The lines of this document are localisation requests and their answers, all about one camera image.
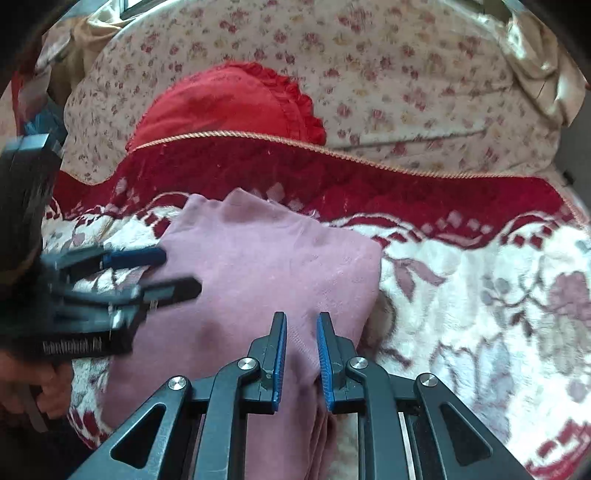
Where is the red ruffled pillow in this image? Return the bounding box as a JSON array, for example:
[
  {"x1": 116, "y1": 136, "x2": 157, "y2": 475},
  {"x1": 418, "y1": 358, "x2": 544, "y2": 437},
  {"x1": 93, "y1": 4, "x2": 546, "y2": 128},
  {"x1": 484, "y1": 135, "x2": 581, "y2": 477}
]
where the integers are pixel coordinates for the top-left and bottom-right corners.
[{"x1": 126, "y1": 62, "x2": 327, "y2": 152}]

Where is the person's left hand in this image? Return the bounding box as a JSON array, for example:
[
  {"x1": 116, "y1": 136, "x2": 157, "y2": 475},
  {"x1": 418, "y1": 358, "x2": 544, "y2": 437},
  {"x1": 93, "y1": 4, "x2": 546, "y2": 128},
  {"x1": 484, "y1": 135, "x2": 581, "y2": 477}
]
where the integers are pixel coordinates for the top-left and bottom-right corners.
[{"x1": 1, "y1": 350, "x2": 74, "y2": 419}]

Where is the floral beige quilt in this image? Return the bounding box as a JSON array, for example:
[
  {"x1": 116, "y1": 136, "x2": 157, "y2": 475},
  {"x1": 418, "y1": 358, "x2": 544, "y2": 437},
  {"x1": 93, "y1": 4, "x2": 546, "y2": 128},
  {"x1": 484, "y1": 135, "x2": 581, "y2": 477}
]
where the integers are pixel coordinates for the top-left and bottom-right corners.
[{"x1": 63, "y1": 1, "x2": 560, "y2": 183}]

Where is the pink garment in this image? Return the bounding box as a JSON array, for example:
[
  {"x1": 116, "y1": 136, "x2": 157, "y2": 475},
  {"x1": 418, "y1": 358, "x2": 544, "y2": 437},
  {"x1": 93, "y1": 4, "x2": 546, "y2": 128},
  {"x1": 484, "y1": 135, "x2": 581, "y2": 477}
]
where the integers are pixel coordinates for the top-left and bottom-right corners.
[{"x1": 100, "y1": 189, "x2": 382, "y2": 479}]

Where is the beige curtain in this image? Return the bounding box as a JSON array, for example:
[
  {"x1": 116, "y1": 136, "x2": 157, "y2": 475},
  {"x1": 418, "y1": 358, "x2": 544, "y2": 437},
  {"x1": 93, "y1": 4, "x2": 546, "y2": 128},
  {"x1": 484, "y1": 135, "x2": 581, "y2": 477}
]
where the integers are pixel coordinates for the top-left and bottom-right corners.
[{"x1": 481, "y1": 7, "x2": 586, "y2": 127}]

